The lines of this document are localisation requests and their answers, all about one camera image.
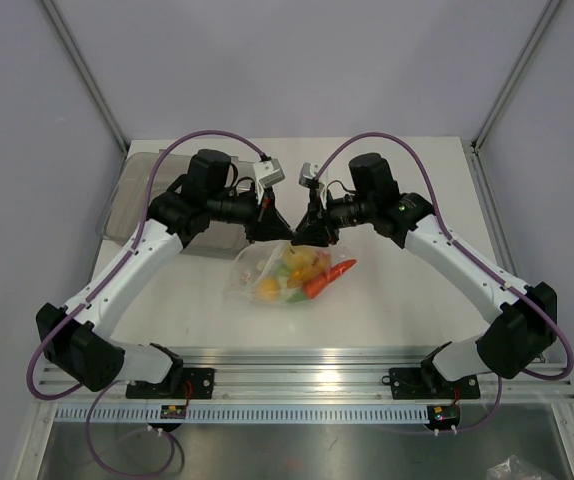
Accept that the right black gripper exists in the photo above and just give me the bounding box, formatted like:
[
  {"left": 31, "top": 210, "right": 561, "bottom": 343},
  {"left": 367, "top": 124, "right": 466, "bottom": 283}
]
[{"left": 292, "top": 187, "right": 376, "bottom": 249}]

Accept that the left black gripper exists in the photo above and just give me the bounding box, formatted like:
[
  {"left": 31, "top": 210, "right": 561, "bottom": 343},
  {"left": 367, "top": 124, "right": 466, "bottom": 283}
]
[{"left": 207, "top": 180, "right": 294, "bottom": 244}]

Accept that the polka dot zip bag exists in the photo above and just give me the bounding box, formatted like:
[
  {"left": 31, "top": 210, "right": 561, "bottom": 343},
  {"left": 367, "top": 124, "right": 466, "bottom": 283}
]
[{"left": 223, "top": 241, "right": 357, "bottom": 306}]

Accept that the orange toy carrot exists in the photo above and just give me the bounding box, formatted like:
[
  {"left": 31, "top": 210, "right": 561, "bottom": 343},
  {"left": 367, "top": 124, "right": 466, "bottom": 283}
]
[{"left": 301, "top": 259, "right": 357, "bottom": 300}]

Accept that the yellow toy lemon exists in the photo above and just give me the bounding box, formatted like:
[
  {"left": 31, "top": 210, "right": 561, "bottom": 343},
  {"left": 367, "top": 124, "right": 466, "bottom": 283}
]
[{"left": 254, "top": 276, "right": 282, "bottom": 302}]

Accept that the yellow toy pear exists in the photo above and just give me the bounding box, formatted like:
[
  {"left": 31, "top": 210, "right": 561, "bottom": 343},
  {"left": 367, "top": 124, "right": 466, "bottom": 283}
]
[{"left": 282, "top": 244, "right": 317, "bottom": 271}]

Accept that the green toy cabbage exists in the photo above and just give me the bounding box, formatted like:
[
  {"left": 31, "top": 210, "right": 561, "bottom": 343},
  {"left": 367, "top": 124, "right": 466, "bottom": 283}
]
[{"left": 275, "top": 265, "right": 307, "bottom": 305}]

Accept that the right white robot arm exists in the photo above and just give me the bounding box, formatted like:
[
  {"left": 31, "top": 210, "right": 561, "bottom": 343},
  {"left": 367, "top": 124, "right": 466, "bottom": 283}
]
[{"left": 293, "top": 153, "right": 557, "bottom": 396}]

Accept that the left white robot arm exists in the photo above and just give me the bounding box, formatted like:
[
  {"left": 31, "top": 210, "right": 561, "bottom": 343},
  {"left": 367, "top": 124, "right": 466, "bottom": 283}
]
[{"left": 36, "top": 149, "right": 292, "bottom": 398}]

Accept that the clear plastic food bin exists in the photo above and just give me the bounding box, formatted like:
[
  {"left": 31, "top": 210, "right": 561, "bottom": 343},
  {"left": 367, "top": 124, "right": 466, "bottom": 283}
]
[{"left": 100, "top": 149, "right": 260, "bottom": 258}]

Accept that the crumpled plastic wrapper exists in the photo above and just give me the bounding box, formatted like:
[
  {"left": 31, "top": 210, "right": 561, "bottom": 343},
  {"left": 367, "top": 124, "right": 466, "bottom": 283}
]
[{"left": 485, "top": 455, "right": 550, "bottom": 480}]

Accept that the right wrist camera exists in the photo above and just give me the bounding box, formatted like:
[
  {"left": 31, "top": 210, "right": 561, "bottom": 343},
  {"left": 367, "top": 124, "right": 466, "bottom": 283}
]
[{"left": 298, "top": 162, "right": 324, "bottom": 198}]

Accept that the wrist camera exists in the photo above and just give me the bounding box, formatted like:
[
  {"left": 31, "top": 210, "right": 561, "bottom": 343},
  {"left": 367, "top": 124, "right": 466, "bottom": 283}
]
[
  {"left": 253, "top": 158, "right": 285, "bottom": 196},
  {"left": 298, "top": 162, "right": 324, "bottom": 198}
]

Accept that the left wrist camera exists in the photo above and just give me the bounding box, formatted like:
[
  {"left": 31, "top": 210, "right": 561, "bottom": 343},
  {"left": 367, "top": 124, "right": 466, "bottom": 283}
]
[{"left": 253, "top": 158, "right": 285, "bottom": 196}]

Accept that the aluminium mounting rail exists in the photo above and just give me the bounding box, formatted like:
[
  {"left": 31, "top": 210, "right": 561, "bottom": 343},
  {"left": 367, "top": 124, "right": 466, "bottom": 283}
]
[{"left": 36, "top": 347, "right": 574, "bottom": 404}]

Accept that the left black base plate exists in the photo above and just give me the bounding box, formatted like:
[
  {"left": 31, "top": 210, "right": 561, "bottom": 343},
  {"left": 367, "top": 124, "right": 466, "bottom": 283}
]
[{"left": 126, "top": 367, "right": 215, "bottom": 400}]

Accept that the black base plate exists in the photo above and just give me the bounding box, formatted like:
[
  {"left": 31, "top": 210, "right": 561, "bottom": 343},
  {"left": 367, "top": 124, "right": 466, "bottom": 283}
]
[
  {"left": 126, "top": 367, "right": 215, "bottom": 400},
  {"left": 381, "top": 367, "right": 481, "bottom": 400}
]

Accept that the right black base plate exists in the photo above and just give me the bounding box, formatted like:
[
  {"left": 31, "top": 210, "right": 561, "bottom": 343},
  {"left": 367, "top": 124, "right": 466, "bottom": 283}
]
[{"left": 381, "top": 367, "right": 481, "bottom": 400}]

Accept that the white slotted cable duct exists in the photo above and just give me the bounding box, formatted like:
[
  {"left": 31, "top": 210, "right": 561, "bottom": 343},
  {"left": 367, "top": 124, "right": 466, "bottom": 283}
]
[{"left": 55, "top": 404, "right": 429, "bottom": 425}]

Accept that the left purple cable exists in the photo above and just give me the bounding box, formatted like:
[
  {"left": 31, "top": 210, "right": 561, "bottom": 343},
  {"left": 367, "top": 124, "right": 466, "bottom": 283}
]
[{"left": 26, "top": 130, "right": 268, "bottom": 474}]

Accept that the left aluminium frame post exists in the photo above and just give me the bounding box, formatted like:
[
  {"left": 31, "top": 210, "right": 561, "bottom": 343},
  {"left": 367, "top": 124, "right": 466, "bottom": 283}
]
[{"left": 36, "top": 0, "right": 130, "bottom": 157}]

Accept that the aluminium frame post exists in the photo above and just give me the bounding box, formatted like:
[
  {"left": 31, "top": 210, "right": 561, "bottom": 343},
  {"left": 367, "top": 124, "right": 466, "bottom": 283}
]
[
  {"left": 471, "top": 0, "right": 566, "bottom": 155},
  {"left": 36, "top": 0, "right": 130, "bottom": 157}
]

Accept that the right aluminium frame post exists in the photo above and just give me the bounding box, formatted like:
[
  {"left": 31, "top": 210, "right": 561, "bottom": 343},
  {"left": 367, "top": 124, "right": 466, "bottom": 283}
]
[{"left": 471, "top": 0, "right": 566, "bottom": 155}]

